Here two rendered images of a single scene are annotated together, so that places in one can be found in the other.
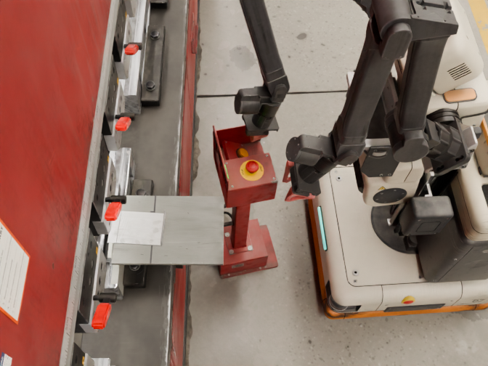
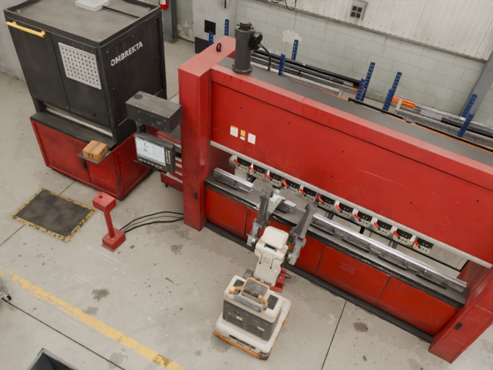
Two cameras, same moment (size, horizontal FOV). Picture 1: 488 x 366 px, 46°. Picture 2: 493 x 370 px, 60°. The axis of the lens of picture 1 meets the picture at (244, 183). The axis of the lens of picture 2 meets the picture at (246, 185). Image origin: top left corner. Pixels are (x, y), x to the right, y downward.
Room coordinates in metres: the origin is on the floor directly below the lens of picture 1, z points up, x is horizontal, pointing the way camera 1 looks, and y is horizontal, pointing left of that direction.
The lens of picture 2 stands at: (1.92, -2.71, 4.41)
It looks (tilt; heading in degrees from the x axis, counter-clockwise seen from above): 45 degrees down; 120
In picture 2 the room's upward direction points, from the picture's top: 6 degrees clockwise
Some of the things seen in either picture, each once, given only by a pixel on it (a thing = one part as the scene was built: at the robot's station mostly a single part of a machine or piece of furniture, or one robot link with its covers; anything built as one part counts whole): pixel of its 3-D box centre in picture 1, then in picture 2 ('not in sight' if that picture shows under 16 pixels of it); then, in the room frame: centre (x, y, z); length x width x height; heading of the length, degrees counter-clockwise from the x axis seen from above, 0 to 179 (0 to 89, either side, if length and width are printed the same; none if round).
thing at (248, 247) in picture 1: (238, 241); not in sight; (0.91, 0.00, 0.13); 0.10 x 0.10 x 0.01; 18
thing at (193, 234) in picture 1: (169, 229); (269, 202); (0.55, 0.17, 1.00); 0.26 x 0.18 x 0.01; 94
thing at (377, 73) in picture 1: (366, 88); (265, 205); (0.71, -0.22, 1.40); 0.11 x 0.06 x 0.43; 8
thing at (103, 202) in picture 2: not in sight; (108, 221); (-1.03, -0.78, 0.41); 0.25 x 0.20 x 0.83; 94
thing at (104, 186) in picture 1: (86, 186); (276, 177); (0.52, 0.31, 1.26); 0.15 x 0.09 x 0.17; 4
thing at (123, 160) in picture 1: (115, 221); (279, 201); (0.60, 0.32, 0.92); 0.39 x 0.06 x 0.10; 4
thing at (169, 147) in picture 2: not in sight; (156, 151); (-0.61, -0.31, 1.42); 0.45 x 0.12 x 0.36; 10
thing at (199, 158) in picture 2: not in sight; (210, 143); (-0.44, 0.42, 1.15); 0.85 x 0.25 x 2.30; 94
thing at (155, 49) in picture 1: (153, 64); (320, 227); (1.15, 0.31, 0.89); 0.30 x 0.05 x 0.03; 4
